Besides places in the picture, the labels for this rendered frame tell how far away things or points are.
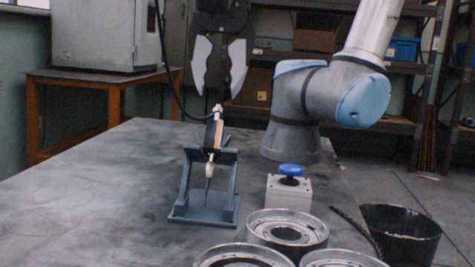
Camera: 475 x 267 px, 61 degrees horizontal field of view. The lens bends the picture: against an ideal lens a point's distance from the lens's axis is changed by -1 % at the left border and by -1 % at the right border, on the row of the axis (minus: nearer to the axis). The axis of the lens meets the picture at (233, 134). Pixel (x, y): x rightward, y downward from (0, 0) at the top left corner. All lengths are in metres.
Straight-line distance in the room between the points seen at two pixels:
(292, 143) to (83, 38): 2.03
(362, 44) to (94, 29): 2.09
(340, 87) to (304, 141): 0.17
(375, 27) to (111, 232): 0.63
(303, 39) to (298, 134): 2.98
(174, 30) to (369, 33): 3.55
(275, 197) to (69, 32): 2.32
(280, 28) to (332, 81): 3.59
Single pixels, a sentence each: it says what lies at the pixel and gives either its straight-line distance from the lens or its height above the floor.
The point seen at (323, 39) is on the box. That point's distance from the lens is 3.90.
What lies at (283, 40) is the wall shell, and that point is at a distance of 4.41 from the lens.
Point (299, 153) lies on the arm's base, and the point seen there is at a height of 0.83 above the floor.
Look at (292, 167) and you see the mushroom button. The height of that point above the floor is 0.87.
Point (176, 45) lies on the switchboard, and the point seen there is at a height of 0.96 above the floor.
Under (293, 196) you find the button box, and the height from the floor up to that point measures 0.84.
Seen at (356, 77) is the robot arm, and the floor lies 1.01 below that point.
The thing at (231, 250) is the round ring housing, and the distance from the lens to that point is 0.48.
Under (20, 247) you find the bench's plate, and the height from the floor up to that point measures 0.80.
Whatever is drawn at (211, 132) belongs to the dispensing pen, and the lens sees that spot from 0.62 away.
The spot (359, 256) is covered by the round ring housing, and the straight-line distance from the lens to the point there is 0.50.
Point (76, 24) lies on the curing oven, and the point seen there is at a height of 1.07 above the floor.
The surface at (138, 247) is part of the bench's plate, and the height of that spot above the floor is 0.80.
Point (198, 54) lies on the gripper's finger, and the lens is 0.63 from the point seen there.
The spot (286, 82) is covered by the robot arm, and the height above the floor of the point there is 0.98.
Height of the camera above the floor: 1.06
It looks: 13 degrees down
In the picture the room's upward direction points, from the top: 5 degrees clockwise
